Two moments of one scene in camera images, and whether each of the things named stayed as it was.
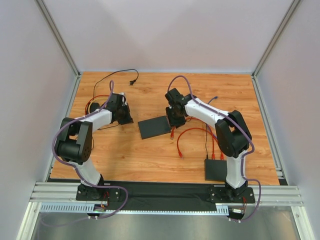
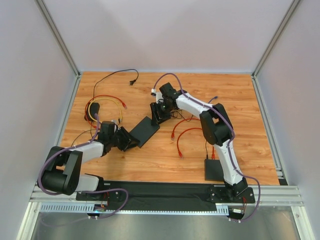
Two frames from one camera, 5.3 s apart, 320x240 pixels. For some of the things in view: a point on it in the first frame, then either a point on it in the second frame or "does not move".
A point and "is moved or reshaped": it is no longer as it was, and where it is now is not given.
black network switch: (215, 170) does not move
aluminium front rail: (55, 192) does not move
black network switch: (154, 127) is moved or reshaped
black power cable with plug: (131, 82) does not move
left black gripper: (125, 116) → (123, 139)
